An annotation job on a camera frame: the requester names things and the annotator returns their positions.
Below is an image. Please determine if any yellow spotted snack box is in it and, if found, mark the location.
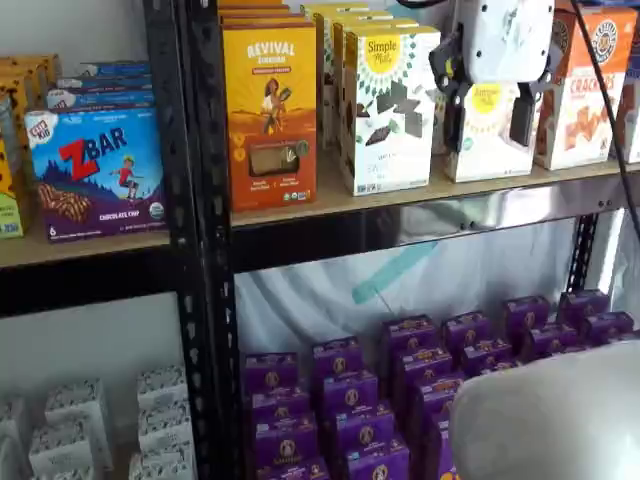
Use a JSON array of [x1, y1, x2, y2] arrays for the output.
[[0, 73, 34, 166], [14, 53, 64, 109]]

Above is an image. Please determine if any teal tape strip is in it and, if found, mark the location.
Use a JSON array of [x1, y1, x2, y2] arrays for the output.
[[351, 241, 440, 306]]

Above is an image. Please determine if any orange white crackers box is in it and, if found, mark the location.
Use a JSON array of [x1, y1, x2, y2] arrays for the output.
[[532, 3, 627, 171]]

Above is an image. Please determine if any wooden shelf board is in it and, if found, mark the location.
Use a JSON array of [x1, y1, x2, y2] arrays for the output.
[[0, 219, 172, 270], [229, 147, 640, 229]]

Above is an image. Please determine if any white patterned box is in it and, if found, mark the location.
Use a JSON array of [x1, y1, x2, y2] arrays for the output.
[[136, 401, 195, 452], [136, 363, 190, 410], [0, 396, 27, 480], [128, 443, 197, 480], [27, 421, 97, 477], [43, 378, 115, 471]]

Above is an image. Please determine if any orange white snack box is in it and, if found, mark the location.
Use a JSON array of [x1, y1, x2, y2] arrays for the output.
[[613, 64, 640, 165]]

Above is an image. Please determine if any yellow green snack box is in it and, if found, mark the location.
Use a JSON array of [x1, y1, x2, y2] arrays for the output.
[[0, 139, 26, 240]]

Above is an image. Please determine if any black metal rack post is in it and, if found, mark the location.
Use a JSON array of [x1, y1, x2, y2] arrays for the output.
[[182, 0, 246, 480], [568, 213, 600, 302], [142, 0, 204, 480]]

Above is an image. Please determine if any shiny metal shelf beam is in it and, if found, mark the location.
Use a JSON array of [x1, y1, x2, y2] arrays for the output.
[[230, 174, 640, 275]]

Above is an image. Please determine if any small white yellow-label box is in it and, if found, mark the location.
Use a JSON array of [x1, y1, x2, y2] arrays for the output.
[[443, 82, 536, 184]]

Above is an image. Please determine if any purple snack box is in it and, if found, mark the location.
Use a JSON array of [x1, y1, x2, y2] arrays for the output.
[[581, 311, 637, 347], [381, 313, 441, 357], [256, 456, 332, 480], [249, 387, 312, 427], [253, 413, 320, 470], [526, 322, 582, 360], [343, 433, 412, 480], [328, 401, 397, 452], [423, 413, 457, 480], [461, 338, 515, 375], [413, 374, 467, 432], [478, 358, 522, 377], [502, 294, 552, 342], [441, 311, 493, 352], [321, 370, 380, 417], [393, 344, 455, 390], [243, 352, 301, 397], [556, 288, 612, 327], [311, 337, 366, 382]]

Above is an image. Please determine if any orange Revival box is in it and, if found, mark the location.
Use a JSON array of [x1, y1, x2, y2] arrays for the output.
[[222, 24, 319, 212], [218, 5, 306, 18], [219, 13, 314, 29]]

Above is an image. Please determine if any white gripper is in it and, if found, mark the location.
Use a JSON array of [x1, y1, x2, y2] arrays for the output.
[[428, 0, 556, 154]]

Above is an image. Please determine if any blue purple ZBar box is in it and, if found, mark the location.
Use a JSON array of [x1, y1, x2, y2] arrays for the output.
[[46, 88, 156, 111], [56, 74, 154, 93], [79, 60, 151, 78], [23, 106, 167, 245]]

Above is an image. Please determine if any black metal shelf beam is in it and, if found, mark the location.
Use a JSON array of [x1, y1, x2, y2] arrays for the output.
[[0, 243, 184, 320]]

